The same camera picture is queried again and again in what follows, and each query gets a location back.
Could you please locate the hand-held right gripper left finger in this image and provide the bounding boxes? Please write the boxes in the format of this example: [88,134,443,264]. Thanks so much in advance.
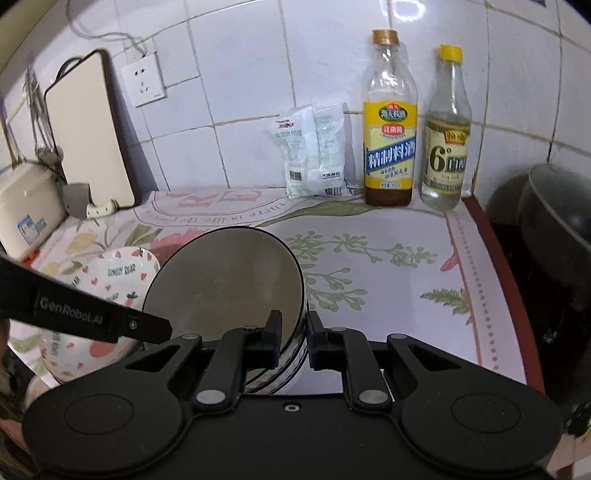
[124,309,283,414]

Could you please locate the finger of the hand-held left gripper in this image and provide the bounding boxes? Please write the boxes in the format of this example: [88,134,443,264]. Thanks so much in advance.
[117,308,173,345]

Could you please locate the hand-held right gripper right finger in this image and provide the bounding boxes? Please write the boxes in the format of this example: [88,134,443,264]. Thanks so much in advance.
[307,311,467,413]

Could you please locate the pink heart print plate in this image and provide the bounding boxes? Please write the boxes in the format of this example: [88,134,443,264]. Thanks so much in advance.
[38,246,162,385]

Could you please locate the floral tablecloth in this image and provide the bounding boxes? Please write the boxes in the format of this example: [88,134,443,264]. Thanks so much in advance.
[0,186,511,398]

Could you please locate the cream electric cooker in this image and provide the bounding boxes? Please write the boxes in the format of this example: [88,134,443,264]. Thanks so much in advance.
[0,159,66,260]

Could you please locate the hanging metal ladle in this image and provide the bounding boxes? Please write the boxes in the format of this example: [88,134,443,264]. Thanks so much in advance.
[28,69,64,166]

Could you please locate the beige cutting board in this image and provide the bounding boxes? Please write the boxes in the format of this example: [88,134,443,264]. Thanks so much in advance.
[43,48,137,211]

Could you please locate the yellow label cooking wine bottle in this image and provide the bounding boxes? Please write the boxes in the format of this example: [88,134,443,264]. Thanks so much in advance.
[362,28,419,208]

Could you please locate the clear vinegar bottle yellow cap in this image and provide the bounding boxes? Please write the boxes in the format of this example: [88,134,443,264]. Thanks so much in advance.
[420,44,473,212]

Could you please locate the dark pan behind board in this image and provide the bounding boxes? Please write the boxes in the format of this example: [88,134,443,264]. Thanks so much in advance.
[54,54,86,81]

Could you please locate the black wok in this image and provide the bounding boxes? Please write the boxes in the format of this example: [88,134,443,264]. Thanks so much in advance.
[484,162,591,435]

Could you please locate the cleaver with white handle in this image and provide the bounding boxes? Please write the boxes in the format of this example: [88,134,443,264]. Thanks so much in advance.
[62,182,119,220]

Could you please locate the white wall socket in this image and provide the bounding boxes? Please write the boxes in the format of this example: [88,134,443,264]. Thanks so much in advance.
[122,51,167,108]

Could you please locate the grey power cable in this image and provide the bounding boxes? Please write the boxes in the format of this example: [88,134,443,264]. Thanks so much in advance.
[64,0,154,60]

